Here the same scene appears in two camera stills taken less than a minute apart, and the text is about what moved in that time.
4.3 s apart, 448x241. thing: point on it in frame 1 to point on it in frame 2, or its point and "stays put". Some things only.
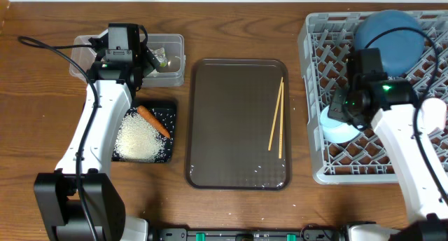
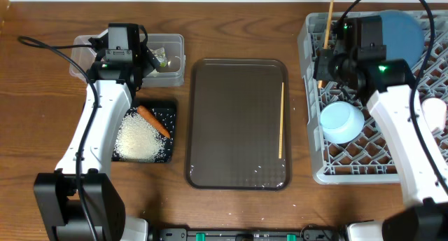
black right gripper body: x=337 y=106 to x=323 y=64
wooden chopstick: x=276 y=113 to x=328 y=25
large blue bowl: x=398 y=36 stays put
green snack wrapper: x=159 y=54 stays put
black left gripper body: x=150 y=59 stays put
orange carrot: x=153 y=120 stays put
